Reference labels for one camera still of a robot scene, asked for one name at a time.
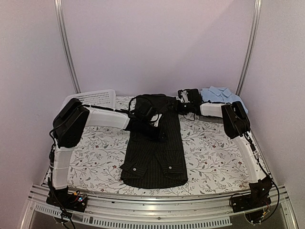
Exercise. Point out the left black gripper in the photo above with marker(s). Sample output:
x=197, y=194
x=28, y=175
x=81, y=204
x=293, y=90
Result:
x=158, y=137

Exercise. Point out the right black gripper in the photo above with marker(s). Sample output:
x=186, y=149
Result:
x=178, y=109

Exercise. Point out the black pinstriped long sleeve shirt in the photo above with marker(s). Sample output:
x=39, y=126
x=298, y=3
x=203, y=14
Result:
x=152, y=164

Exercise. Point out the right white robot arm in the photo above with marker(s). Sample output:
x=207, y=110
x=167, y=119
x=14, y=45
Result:
x=237, y=127

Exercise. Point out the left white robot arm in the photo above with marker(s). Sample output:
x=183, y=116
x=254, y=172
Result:
x=69, y=124

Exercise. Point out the light blue folded shirt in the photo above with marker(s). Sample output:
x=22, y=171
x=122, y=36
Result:
x=220, y=95

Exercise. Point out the white plastic basket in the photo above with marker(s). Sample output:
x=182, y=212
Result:
x=104, y=98

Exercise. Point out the floral patterned table mat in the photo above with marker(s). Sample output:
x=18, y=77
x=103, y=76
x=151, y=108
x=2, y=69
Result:
x=214, y=163

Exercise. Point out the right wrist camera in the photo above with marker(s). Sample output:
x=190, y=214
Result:
x=190, y=96

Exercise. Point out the aluminium front rail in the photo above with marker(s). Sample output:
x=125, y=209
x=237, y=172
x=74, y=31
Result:
x=114, y=211

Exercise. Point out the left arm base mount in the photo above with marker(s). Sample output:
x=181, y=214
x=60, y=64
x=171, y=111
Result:
x=75, y=201

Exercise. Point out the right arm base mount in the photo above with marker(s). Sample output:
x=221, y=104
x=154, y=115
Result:
x=242, y=202

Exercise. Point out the right aluminium frame post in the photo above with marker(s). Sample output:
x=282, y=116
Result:
x=250, y=46

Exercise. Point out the aluminium frame post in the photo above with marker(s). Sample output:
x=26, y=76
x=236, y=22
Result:
x=65, y=45
x=250, y=46

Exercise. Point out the left aluminium frame post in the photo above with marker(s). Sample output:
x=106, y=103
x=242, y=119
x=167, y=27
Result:
x=65, y=45

